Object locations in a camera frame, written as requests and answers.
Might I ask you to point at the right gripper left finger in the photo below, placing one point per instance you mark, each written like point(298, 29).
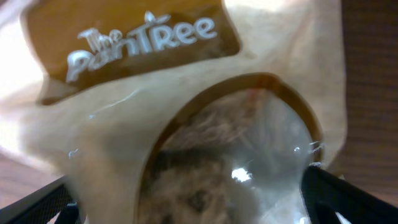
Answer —
point(54, 201)

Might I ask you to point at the PanTree snack bag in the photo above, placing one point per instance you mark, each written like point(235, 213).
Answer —
point(175, 111)

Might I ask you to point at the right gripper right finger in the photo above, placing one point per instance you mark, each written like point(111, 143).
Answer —
point(325, 195)

